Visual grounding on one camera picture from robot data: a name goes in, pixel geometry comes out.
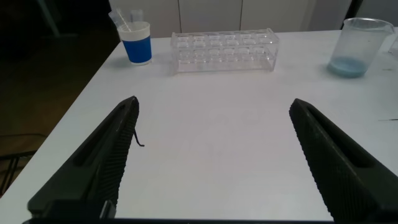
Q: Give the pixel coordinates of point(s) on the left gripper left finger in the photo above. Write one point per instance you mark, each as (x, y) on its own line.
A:
(102, 168)

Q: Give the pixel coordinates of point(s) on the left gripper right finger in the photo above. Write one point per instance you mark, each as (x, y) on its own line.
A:
(335, 174)

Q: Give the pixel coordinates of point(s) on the clear glass beaker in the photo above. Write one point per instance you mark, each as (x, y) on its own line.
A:
(348, 67)

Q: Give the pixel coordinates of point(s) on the metal chair leg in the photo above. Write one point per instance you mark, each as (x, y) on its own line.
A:
(12, 158)

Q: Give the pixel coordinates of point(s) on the blue white paper cup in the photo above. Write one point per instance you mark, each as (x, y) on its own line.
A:
(136, 49)

